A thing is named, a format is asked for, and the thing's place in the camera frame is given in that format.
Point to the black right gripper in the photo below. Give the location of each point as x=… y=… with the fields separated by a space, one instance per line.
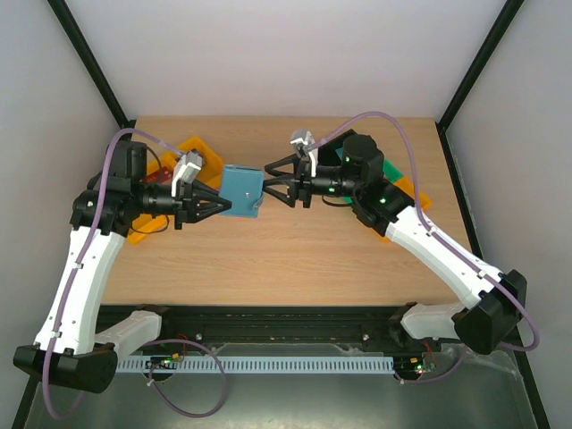
x=305 y=184

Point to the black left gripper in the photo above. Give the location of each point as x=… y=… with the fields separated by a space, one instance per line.
x=187 y=202

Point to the blue card holder wallet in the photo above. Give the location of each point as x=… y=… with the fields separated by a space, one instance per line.
x=243 y=187

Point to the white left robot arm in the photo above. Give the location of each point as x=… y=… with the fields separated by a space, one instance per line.
x=68 y=351

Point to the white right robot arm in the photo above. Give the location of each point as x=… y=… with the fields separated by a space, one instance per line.
x=489 y=301

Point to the red cards stack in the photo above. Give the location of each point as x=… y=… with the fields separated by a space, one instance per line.
x=162 y=175

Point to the black storage bin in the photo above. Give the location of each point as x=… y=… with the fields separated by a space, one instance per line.
x=330 y=154

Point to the green storage bin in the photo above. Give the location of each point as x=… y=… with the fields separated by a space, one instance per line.
x=391 y=172

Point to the orange storage bin right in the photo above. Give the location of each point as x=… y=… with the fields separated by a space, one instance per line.
x=418 y=196

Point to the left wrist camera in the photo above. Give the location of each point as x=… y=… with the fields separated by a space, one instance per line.
x=188 y=167

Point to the white slotted cable duct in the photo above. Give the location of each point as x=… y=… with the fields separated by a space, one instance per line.
x=258 y=365

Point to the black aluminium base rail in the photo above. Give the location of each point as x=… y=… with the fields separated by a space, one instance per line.
x=370 y=328

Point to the black frame post left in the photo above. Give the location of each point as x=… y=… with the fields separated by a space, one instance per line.
x=73 y=32

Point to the black frame post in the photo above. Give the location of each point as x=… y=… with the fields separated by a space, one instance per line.
x=494 y=36
x=73 y=32

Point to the black frame post right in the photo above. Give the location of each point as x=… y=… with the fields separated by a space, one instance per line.
x=494 y=36

